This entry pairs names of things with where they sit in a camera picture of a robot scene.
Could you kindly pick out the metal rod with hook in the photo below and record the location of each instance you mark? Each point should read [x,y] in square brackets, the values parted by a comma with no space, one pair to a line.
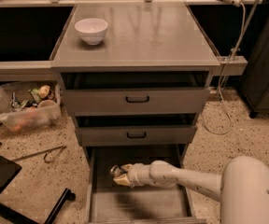
[46,151]

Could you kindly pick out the grey middle drawer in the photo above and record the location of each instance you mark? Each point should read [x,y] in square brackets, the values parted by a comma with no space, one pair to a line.
[135,130]

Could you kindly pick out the dark rolling cabinet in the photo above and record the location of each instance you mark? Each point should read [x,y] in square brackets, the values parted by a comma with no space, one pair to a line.
[265,56]

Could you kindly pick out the grey drawer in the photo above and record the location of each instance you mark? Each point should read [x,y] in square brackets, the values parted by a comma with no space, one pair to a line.
[134,93]
[109,203]
[135,130]

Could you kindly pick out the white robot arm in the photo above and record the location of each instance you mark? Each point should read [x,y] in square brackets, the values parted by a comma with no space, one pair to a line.
[242,189]

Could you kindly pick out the grey top drawer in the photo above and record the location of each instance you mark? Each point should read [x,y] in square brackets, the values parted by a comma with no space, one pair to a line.
[134,93]

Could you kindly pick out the clear plastic bin with items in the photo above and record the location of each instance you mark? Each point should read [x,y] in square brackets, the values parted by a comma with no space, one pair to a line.
[30,104]

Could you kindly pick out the white ceramic bowl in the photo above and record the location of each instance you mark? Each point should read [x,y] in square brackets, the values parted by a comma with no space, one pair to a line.
[92,30]

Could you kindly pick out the grey drawer cabinet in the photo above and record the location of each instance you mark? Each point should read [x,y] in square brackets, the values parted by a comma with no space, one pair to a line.
[141,37]

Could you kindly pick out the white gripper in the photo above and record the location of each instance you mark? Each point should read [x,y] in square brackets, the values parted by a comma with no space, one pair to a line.
[135,174]

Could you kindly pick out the black chair base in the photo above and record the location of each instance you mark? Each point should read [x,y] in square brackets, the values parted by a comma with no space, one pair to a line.
[19,199]

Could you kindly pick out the grey bottom drawer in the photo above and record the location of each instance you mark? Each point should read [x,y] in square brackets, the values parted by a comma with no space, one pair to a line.
[109,203]

